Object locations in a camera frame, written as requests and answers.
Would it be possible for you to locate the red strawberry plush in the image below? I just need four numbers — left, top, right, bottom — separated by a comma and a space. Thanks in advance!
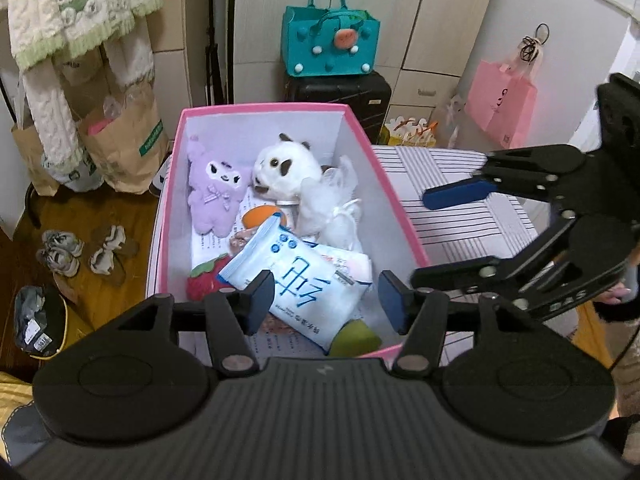
186, 254, 231, 301

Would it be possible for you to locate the green round plush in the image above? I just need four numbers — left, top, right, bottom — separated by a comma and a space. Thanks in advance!
329, 320, 382, 358

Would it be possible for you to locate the pink floral scrunchie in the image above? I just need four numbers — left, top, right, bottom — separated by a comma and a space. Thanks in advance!
229, 226, 259, 257

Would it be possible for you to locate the blue tissue pack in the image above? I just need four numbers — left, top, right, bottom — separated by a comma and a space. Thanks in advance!
219, 214, 371, 351

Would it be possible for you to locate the white wet wipes pack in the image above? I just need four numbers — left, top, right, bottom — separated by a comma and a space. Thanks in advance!
306, 242, 372, 283

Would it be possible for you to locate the orange ball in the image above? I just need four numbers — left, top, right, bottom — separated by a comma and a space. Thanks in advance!
242, 205, 288, 229

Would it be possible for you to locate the purple Kuromi plush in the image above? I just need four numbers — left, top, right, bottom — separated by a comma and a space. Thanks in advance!
186, 136, 252, 238

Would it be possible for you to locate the white panda plush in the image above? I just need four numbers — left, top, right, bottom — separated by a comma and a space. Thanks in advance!
252, 133, 322, 203

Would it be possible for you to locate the person's right hand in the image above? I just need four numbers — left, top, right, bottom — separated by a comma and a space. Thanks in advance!
592, 282, 637, 306

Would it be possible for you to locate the striped tablecloth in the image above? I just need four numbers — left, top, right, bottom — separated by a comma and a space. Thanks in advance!
369, 144, 582, 366

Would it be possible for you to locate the pink storage box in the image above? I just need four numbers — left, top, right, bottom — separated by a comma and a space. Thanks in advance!
144, 102, 432, 361

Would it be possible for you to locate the pink paper bag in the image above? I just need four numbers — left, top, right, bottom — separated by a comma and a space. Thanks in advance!
465, 55, 541, 148

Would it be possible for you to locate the colourful gift bag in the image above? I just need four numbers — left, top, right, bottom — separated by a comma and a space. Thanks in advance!
376, 116, 438, 148

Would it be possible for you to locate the black suitcase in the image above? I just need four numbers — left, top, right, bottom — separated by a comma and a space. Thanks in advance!
284, 72, 392, 144

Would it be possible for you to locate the brown paper bag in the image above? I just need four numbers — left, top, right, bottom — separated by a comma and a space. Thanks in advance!
74, 79, 172, 196

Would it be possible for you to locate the teal felt tote bag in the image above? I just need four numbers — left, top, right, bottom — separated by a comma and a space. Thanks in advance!
281, 0, 381, 78

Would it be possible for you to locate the beige wardrobe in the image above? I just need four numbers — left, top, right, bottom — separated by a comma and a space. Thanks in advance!
144, 0, 507, 126

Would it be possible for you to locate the white fluffy cardigan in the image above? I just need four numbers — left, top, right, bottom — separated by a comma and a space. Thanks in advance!
4, 0, 163, 174

